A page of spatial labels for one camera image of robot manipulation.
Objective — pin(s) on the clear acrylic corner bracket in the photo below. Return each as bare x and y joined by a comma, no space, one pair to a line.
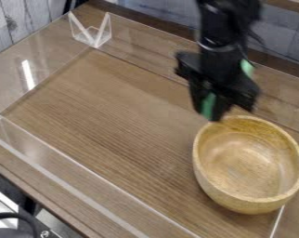
91,36

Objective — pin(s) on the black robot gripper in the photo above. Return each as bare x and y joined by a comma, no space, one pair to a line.
204,69

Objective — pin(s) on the light wooden bowl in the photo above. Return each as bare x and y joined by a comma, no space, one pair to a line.
246,164

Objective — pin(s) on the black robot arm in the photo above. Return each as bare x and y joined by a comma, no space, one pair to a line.
226,28

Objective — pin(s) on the black metal table bracket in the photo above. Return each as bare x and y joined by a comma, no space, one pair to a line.
44,231

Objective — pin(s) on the green rectangular block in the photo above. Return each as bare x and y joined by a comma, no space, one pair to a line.
240,89

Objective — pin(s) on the clear acrylic enclosure wall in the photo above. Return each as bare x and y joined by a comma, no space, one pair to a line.
96,136

